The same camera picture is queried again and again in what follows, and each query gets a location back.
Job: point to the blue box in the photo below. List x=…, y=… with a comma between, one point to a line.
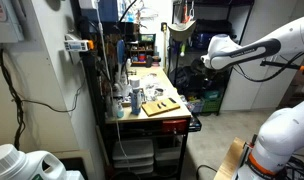
x=108, y=10

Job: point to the blue soap bottle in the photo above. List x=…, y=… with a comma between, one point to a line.
x=120, y=111

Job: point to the red drawer front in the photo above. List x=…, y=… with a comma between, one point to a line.
x=174, y=126

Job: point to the wooden chopping board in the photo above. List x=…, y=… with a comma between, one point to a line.
x=152, y=110

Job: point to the large white detergent jug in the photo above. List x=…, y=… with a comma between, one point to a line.
x=12, y=166

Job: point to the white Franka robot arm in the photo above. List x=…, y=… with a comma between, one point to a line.
x=285, y=40

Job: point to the clear plastic storage bin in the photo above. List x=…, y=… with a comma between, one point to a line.
x=133, y=166
x=133, y=149

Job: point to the white spray can blue label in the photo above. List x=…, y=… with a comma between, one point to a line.
x=136, y=100

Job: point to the black metal shelf rack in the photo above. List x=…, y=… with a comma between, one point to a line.
x=212, y=2

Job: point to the black flat plate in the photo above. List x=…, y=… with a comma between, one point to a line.
x=172, y=100

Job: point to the grey wall box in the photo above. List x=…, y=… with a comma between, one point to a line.
x=5, y=23

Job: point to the black metal workbench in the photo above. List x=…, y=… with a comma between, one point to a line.
x=138, y=128

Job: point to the green plastic basket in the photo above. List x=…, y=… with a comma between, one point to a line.
x=212, y=106

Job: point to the white power strip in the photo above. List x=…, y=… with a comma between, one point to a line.
x=75, y=45

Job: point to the black orange clamp bar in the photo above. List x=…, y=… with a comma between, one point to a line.
x=278, y=64

